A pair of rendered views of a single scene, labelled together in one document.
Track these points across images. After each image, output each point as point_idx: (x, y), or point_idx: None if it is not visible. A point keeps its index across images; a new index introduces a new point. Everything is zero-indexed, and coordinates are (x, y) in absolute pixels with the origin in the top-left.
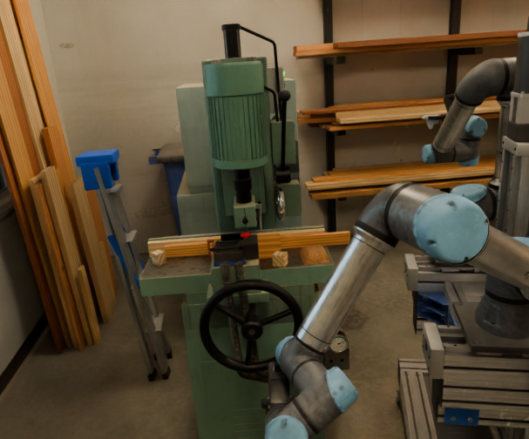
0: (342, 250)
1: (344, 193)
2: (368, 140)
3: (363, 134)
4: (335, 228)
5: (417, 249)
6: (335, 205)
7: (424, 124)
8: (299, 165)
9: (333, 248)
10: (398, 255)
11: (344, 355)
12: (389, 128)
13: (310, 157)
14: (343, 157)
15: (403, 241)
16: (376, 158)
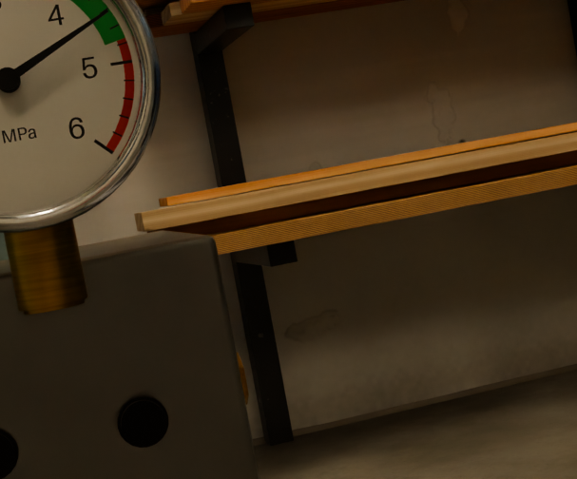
0: (319, 463)
1: (284, 228)
2: (342, 87)
3: (324, 68)
4: (286, 403)
5: None
6: (273, 321)
7: (511, 19)
8: (122, 191)
9: (284, 465)
10: (522, 438)
11: (168, 352)
12: (402, 42)
13: (157, 160)
14: (271, 149)
15: (526, 406)
16: (379, 145)
